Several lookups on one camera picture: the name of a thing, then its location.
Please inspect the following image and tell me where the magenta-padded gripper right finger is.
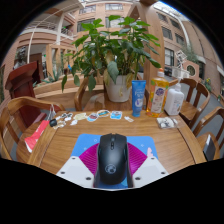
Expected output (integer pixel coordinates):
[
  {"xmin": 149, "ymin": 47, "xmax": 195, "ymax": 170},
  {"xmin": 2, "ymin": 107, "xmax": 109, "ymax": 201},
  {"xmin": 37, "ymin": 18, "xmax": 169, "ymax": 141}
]
[{"xmin": 126, "ymin": 143, "xmax": 169, "ymax": 189}]

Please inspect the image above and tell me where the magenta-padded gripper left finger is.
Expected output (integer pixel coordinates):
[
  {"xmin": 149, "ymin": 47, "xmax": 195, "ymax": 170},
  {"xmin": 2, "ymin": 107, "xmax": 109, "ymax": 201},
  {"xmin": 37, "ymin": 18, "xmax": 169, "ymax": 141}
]
[{"xmin": 56, "ymin": 143, "xmax": 101, "ymax": 189}]

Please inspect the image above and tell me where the black computer mouse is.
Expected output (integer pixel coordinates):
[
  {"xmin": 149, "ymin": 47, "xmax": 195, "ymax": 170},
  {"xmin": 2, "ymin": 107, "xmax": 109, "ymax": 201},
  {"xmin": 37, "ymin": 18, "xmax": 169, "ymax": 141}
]
[{"xmin": 93, "ymin": 132, "xmax": 134, "ymax": 189}]

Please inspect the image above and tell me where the blue printed mouse pad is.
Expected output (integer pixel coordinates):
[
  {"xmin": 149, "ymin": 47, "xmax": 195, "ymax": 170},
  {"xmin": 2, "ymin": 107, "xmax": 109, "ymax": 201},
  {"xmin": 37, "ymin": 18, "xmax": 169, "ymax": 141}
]
[{"xmin": 70, "ymin": 133, "xmax": 159, "ymax": 190}]

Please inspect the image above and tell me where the small clear packet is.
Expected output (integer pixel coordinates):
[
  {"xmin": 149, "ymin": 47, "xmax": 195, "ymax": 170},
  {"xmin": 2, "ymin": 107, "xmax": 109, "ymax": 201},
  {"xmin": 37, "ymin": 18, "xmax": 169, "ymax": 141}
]
[{"xmin": 156, "ymin": 116, "xmax": 179, "ymax": 130}]

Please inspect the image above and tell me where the cream sticker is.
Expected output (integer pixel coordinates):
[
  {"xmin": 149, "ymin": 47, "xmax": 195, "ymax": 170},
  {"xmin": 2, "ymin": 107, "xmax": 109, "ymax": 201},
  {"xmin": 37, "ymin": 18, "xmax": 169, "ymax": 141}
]
[{"xmin": 73, "ymin": 112, "xmax": 88, "ymax": 122}]

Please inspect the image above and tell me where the round blue white sticker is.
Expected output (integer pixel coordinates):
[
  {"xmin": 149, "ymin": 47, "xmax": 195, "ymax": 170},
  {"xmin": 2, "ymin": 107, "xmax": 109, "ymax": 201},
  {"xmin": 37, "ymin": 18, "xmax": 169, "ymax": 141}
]
[{"xmin": 86, "ymin": 112, "xmax": 100, "ymax": 123}]

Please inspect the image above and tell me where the oval blue orange sticker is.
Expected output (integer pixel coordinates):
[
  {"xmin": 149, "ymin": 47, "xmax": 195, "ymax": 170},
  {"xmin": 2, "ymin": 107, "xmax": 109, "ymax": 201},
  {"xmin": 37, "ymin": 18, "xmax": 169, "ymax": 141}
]
[{"xmin": 97, "ymin": 109, "xmax": 111, "ymax": 118}]

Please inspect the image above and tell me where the light blue sticker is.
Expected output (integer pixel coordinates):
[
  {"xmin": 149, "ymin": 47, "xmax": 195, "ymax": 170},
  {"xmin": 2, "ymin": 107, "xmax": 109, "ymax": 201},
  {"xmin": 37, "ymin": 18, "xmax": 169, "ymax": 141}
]
[{"xmin": 109, "ymin": 110, "xmax": 123, "ymax": 121}]

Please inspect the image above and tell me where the blue squeeze tube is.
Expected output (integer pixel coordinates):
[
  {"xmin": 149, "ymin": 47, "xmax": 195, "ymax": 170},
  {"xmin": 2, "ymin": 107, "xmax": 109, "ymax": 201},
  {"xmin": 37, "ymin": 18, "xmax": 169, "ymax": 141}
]
[{"xmin": 131, "ymin": 79, "xmax": 147, "ymax": 118}]

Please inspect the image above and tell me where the orange liquid soap bottle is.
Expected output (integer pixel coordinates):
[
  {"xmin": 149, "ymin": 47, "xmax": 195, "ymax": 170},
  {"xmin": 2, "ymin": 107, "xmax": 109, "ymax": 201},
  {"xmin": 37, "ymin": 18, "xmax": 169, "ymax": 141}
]
[{"xmin": 146, "ymin": 67, "xmax": 170, "ymax": 118}]

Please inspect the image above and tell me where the white pump bottle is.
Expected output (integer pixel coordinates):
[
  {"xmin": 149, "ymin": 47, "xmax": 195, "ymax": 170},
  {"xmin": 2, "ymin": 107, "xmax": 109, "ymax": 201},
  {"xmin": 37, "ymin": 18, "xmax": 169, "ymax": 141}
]
[{"xmin": 163, "ymin": 78, "xmax": 185, "ymax": 117}]

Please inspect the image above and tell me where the wooden armchair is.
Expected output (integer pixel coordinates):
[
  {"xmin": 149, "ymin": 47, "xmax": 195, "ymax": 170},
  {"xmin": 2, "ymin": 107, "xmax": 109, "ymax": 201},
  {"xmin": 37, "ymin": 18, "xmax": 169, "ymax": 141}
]
[
  {"xmin": 168, "ymin": 77, "xmax": 212, "ymax": 129},
  {"xmin": 192, "ymin": 106, "xmax": 224, "ymax": 161},
  {"xmin": 0, "ymin": 96, "xmax": 66, "ymax": 161},
  {"xmin": 73, "ymin": 74, "xmax": 108, "ymax": 112}
]

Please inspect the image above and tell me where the spiky green agave plant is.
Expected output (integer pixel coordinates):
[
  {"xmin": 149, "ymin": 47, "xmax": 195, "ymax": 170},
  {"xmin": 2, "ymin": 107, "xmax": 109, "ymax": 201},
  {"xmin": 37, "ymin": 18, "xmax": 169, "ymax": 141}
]
[{"xmin": 43, "ymin": 68, "xmax": 61, "ymax": 84}]

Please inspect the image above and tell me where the dark red wooden lectern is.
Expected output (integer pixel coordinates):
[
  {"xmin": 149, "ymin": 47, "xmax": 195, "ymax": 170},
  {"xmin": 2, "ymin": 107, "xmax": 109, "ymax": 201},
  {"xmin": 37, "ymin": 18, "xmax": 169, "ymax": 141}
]
[{"xmin": 4, "ymin": 60, "xmax": 43, "ymax": 124}]

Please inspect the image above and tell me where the yellow flowering plant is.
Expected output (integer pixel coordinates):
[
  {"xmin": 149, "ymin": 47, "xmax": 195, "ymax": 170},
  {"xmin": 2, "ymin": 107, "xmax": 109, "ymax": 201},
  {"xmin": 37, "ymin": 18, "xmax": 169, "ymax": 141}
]
[{"xmin": 203, "ymin": 77, "xmax": 213, "ymax": 93}]

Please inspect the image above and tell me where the white sculpture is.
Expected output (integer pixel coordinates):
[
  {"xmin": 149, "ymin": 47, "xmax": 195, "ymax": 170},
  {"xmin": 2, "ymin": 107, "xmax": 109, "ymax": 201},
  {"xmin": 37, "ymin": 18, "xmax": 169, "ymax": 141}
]
[{"xmin": 171, "ymin": 49, "xmax": 188, "ymax": 79}]

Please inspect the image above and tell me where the dark bust statue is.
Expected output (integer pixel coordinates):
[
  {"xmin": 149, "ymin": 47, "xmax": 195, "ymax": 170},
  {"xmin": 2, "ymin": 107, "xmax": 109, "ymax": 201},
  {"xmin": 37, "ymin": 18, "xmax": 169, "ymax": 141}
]
[{"xmin": 13, "ymin": 46, "xmax": 28, "ymax": 70}]

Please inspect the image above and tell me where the green plant in white pot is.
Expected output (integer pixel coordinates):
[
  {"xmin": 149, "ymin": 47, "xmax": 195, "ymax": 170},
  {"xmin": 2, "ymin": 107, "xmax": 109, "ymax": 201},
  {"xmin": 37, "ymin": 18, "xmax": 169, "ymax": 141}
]
[{"xmin": 60, "ymin": 14, "xmax": 163, "ymax": 103}]

